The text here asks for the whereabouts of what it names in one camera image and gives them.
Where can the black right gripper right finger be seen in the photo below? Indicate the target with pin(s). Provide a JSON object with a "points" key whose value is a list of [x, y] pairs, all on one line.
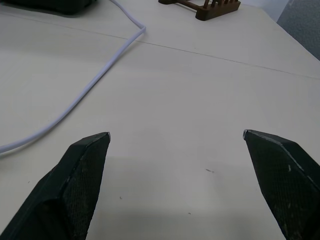
{"points": [[282, 180]]}

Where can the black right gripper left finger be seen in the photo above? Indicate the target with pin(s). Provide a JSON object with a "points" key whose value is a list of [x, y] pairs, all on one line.
{"points": [[65, 190]]}

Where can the dark device base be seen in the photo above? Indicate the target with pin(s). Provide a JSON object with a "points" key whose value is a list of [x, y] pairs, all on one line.
{"points": [[53, 6]]}

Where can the brown wooden rack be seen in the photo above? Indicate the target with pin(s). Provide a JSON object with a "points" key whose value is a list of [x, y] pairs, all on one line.
{"points": [[207, 7]]}

